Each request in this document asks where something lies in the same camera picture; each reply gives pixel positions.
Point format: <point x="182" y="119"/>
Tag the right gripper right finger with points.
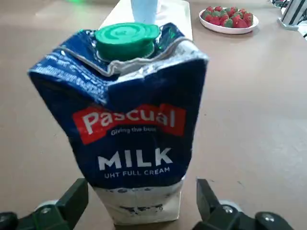
<point x="227" y="218"/>

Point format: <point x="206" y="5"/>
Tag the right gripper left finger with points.
<point x="48" y="215"/>

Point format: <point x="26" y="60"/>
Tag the blue white milk carton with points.
<point x="132" y="143"/>

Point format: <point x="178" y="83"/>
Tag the white rectangular tray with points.
<point x="177" y="16"/>

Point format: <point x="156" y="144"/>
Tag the blue cup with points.
<point x="145" y="12"/>

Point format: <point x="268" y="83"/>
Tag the white round plate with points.
<point x="227" y="29"/>

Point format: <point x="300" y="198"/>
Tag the red strawberries heap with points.
<point x="227" y="16"/>

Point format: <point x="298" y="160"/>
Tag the aluminium frame post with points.
<point x="292" y="14"/>

